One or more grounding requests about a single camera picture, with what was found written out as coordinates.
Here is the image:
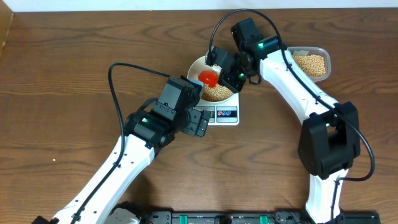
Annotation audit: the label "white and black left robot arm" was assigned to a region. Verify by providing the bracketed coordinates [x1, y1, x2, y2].
[49, 108, 211, 223]

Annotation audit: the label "black mounting rail with clamps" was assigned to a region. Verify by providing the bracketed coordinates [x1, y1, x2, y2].
[108, 202, 382, 224]

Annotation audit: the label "soybeans in bowl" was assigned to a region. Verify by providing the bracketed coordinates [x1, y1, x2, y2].
[202, 70, 233, 102]

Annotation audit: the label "clear plastic container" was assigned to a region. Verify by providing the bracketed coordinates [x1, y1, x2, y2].
[287, 47, 331, 82]

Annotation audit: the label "red plastic measuring scoop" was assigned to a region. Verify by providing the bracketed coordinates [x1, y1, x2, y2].
[198, 70, 218, 88]

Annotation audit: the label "pile of soybeans in container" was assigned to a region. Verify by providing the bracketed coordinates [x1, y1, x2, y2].
[293, 55, 326, 77]

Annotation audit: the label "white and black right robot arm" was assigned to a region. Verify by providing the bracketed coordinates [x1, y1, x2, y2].
[206, 18, 360, 223]

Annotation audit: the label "cream ceramic bowl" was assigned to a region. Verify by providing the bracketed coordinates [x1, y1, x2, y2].
[187, 55, 240, 105]

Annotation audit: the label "white digital kitchen scale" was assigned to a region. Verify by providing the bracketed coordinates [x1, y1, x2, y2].
[195, 93, 239, 126]

